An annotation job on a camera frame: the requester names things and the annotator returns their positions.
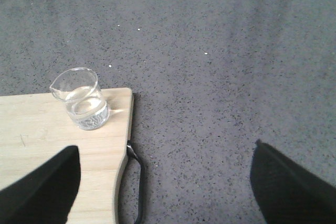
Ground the light wooden cutting board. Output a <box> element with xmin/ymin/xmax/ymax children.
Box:
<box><xmin>0</xmin><ymin>88</ymin><xmax>134</xmax><ymax>224</ymax></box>

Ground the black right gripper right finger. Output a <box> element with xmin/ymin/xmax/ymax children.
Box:
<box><xmin>250</xmin><ymin>140</ymin><xmax>335</xmax><ymax>223</ymax></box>

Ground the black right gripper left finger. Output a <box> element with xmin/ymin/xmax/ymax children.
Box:
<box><xmin>1</xmin><ymin>145</ymin><xmax>80</xmax><ymax>223</ymax></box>

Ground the clear glass measuring beaker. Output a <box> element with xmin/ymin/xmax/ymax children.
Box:
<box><xmin>49</xmin><ymin>67</ymin><xmax>110</xmax><ymax>131</ymax></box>

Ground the black board strap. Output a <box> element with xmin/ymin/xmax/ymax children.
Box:
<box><xmin>126</xmin><ymin>141</ymin><xmax>145</xmax><ymax>224</ymax></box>

